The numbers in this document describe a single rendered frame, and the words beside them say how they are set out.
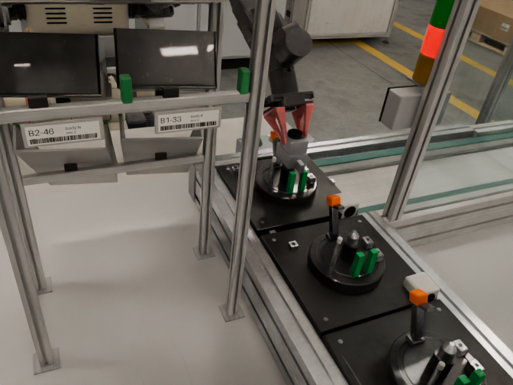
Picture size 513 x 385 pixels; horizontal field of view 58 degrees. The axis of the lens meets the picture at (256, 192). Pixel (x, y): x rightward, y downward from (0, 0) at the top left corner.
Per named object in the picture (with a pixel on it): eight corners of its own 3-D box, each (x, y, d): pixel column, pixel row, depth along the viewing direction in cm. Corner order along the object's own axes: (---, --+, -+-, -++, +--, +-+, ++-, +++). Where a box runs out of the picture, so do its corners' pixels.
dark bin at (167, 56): (121, 91, 86) (119, 50, 84) (192, 91, 89) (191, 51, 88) (116, 88, 59) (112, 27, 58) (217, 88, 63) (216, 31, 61)
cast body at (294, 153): (275, 153, 102) (279, 125, 98) (292, 151, 104) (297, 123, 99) (291, 174, 96) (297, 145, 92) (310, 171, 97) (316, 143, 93)
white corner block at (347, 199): (328, 208, 103) (331, 193, 101) (345, 205, 105) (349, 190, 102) (339, 221, 100) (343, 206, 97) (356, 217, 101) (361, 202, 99)
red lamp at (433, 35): (414, 50, 84) (422, 22, 81) (435, 48, 86) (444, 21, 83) (432, 59, 81) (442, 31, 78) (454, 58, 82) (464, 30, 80)
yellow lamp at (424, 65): (406, 76, 87) (414, 50, 84) (427, 74, 89) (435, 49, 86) (424, 86, 83) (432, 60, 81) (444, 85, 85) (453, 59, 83)
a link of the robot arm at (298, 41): (272, 15, 100) (240, 30, 97) (295, -11, 89) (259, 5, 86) (298, 65, 101) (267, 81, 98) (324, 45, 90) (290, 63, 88)
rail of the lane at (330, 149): (188, 192, 117) (188, 155, 111) (453, 150, 151) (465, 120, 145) (195, 205, 114) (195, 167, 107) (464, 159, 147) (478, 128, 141)
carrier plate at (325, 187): (216, 173, 110) (217, 165, 109) (304, 160, 119) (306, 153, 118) (256, 237, 92) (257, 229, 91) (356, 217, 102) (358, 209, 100)
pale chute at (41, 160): (50, 185, 93) (50, 163, 94) (117, 182, 97) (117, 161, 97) (12, 152, 66) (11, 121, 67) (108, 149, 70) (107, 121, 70)
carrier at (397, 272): (259, 243, 91) (266, 191, 84) (359, 221, 100) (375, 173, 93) (319, 341, 74) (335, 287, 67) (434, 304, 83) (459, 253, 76)
